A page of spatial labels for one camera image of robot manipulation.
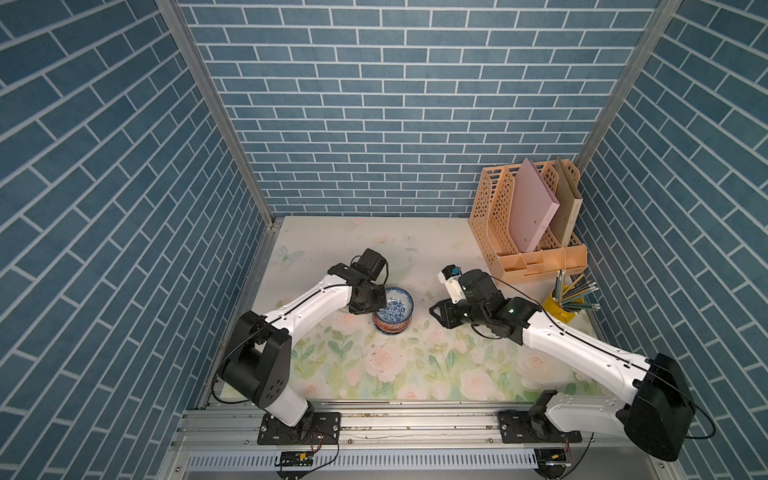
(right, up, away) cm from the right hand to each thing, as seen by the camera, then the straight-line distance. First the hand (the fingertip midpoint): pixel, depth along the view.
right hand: (437, 309), depth 80 cm
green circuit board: (-35, -35, -8) cm, 50 cm away
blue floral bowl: (-10, -1, +10) cm, 14 cm away
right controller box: (+26, -35, -9) cm, 44 cm away
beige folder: (+41, +30, +8) cm, 51 cm away
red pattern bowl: (-12, -8, +9) cm, 17 cm away
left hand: (-14, -1, +7) cm, 15 cm away
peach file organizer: (+27, +24, +40) cm, 54 cm away
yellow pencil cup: (+35, 0, +7) cm, 35 cm away
